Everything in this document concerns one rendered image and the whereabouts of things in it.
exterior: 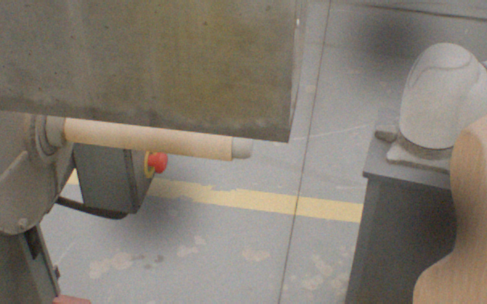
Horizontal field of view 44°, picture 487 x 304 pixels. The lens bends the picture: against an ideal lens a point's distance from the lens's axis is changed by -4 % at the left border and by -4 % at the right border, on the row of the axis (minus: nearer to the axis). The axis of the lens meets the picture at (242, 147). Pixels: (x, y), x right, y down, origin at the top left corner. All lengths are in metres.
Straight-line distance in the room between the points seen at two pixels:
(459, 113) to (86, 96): 1.10
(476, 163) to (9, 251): 0.75
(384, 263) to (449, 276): 1.12
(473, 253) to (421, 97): 0.92
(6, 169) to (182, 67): 0.29
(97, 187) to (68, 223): 1.36
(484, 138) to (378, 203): 1.11
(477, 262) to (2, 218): 0.46
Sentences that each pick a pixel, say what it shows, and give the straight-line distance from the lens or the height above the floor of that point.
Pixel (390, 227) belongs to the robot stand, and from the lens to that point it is 1.59.
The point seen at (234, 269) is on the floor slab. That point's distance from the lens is 2.15.
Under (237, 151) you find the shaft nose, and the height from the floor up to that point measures 1.25.
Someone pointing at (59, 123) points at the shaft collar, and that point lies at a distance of 0.67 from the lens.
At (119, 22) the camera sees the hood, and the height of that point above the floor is 1.47.
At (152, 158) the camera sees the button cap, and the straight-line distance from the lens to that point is 1.05.
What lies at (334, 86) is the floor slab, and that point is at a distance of 3.03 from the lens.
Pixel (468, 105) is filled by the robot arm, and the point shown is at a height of 0.88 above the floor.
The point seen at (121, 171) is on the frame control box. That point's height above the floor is 1.02.
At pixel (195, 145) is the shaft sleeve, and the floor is 1.26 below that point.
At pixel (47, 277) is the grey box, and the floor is 0.73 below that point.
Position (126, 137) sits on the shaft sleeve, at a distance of 0.65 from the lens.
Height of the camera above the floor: 1.65
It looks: 39 degrees down
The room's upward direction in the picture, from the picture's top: straight up
